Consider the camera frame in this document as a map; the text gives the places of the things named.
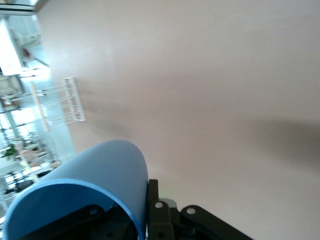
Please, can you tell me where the white wire cup rack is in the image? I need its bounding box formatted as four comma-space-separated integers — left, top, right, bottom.
29, 77, 87, 132

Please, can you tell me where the brown table cover sheet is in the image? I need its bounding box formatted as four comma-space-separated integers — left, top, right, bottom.
34, 0, 320, 240

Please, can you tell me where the blue plastic cup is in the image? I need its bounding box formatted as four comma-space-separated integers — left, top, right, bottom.
2, 139, 149, 240

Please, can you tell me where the green potted plant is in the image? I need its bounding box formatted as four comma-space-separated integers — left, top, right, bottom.
0, 143, 18, 161

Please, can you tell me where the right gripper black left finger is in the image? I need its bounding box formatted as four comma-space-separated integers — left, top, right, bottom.
23, 204, 139, 240

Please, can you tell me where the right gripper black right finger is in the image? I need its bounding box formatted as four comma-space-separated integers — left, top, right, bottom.
146, 178, 255, 240

